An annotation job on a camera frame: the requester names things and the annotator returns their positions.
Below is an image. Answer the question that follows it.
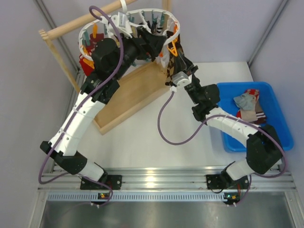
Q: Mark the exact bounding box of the aluminium frame rail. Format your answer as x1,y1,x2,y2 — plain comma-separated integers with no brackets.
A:
37,167,299,205

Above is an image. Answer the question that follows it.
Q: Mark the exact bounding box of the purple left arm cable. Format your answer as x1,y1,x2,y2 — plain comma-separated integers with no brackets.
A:
38,6,124,207

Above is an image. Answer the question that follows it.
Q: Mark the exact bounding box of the wooden rack base tray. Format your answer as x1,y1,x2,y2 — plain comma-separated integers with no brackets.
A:
94,63,169,135

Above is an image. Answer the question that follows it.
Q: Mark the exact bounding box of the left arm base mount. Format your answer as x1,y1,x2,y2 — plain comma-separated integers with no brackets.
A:
80,175,122,190

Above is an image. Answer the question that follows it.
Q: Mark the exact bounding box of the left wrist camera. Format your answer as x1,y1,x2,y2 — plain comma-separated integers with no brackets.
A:
111,12,132,36

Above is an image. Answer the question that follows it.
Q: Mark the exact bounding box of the blue plastic bin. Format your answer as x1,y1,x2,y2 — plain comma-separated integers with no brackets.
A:
217,82,294,151

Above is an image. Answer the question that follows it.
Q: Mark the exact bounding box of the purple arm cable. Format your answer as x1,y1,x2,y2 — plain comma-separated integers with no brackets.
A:
158,91,289,206
38,6,124,207

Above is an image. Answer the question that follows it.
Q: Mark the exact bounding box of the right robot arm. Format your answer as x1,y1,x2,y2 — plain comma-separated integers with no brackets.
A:
172,54,284,189

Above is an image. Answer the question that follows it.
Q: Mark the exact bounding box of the grey sock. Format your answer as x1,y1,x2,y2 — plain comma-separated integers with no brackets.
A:
233,93,256,111

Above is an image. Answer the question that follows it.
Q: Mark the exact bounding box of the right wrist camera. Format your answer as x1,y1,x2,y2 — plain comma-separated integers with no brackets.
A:
170,71,192,93

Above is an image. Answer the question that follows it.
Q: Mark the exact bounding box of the wooden rack upright post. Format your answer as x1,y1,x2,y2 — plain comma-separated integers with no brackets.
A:
39,29,80,93

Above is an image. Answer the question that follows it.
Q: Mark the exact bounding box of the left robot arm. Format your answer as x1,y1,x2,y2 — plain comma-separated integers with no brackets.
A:
40,26,167,189

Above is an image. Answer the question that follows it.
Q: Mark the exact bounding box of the red beige sock in bin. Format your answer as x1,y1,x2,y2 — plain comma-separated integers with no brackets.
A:
236,89,267,125

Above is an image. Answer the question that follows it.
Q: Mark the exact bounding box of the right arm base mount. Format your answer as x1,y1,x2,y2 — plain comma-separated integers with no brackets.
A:
206,174,249,193

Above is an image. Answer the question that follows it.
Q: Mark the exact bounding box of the brown argyle sock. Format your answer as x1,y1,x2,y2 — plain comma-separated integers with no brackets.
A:
165,35,184,86

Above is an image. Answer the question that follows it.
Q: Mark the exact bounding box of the red white patterned sock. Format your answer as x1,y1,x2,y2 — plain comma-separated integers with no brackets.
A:
79,54,95,76

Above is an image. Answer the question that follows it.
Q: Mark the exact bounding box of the orange clothes peg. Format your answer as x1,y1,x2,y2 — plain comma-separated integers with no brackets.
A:
167,39,178,57

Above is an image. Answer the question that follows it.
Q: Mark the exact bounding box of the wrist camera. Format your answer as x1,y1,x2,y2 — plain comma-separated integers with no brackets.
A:
111,12,132,36
170,71,192,93

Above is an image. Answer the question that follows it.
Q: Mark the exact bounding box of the wooden hanging rod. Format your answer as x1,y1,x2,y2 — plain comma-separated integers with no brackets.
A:
38,0,123,40

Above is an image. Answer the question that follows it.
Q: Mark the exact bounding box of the white round clip hanger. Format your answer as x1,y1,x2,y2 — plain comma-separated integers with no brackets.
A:
78,0,181,66

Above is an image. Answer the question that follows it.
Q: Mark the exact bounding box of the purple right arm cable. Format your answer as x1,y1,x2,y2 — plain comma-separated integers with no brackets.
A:
158,91,289,206

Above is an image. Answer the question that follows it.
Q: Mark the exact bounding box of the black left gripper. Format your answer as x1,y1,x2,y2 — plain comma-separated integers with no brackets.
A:
111,26,166,80

